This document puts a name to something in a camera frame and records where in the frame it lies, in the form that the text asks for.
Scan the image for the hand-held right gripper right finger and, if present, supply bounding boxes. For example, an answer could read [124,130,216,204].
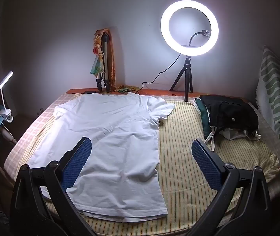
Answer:
[187,139,272,236]

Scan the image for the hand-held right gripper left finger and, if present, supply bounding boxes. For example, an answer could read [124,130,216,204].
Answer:
[10,137,99,236]

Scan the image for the white t-shirt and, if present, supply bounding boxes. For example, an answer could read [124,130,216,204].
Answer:
[28,92,175,223]

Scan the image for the black folded clothes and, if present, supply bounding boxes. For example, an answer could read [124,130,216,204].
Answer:
[200,95,259,131]

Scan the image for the striped yellow bed sheet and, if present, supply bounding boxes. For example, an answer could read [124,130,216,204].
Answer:
[42,93,280,236]

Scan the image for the white tote bag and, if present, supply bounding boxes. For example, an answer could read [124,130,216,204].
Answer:
[205,125,262,151]

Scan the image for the pink checkered blanket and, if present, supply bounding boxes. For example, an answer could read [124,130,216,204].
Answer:
[4,92,81,177]

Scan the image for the white clip desk lamp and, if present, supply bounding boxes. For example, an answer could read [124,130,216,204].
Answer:
[0,71,15,124]

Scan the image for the black mini tripod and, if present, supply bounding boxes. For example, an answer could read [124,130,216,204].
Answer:
[169,55,194,102]

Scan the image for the green yellow patterned cloth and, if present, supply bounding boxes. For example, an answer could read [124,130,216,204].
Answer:
[117,86,140,94]

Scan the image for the colourful patterned scarf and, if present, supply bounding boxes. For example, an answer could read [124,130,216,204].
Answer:
[90,29,106,75]

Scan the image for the green white patterned pillow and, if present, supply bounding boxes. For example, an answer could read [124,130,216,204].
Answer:
[256,46,280,159]

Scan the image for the orange cloth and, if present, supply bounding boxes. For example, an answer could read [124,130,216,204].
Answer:
[105,28,117,89]

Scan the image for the folded silver tripod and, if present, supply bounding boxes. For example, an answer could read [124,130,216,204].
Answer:
[96,32,112,93]

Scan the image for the black gooseneck phone holder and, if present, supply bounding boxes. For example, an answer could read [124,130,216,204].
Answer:
[188,29,210,47]

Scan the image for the black power cable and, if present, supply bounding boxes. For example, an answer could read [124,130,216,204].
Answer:
[140,53,181,94]

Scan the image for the white ring light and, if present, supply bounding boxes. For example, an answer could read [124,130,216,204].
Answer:
[161,0,219,56]

